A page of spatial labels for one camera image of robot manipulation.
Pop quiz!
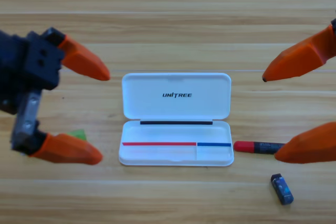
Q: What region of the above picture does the green capped translucent highlighter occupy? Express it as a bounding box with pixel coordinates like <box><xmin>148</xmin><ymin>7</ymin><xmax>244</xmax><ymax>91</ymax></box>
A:
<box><xmin>68</xmin><ymin>129</ymin><xmax>87</xmax><ymax>141</ymax></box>

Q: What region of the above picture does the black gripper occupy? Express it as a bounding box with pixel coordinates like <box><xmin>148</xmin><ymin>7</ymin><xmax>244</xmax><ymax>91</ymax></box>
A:
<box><xmin>0</xmin><ymin>27</ymin><xmax>111</xmax><ymax>156</ymax></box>
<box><xmin>261</xmin><ymin>18</ymin><xmax>336</xmax><ymax>82</ymax></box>

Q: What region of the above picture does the white Unitree pencil case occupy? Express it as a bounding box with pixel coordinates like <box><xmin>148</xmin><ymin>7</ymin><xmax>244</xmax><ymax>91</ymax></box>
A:
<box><xmin>118</xmin><ymin>72</ymin><xmax>235</xmax><ymax>167</ymax></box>

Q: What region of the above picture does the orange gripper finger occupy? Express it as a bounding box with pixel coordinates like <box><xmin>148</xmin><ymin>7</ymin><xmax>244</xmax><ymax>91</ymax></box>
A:
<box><xmin>274</xmin><ymin>121</ymin><xmax>336</xmax><ymax>164</ymax></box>
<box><xmin>30</xmin><ymin>132</ymin><xmax>103</xmax><ymax>166</ymax></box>

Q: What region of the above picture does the red and black marker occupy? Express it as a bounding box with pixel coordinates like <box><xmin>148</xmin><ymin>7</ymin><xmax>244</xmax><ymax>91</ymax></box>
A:
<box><xmin>233</xmin><ymin>141</ymin><xmax>287</xmax><ymax>155</ymax></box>

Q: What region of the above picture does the dark blue eraser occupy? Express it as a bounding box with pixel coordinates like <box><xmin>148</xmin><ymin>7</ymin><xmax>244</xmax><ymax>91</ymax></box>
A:
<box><xmin>270</xmin><ymin>173</ymin><xmax>295</xmax><ymax>206</ymax></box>

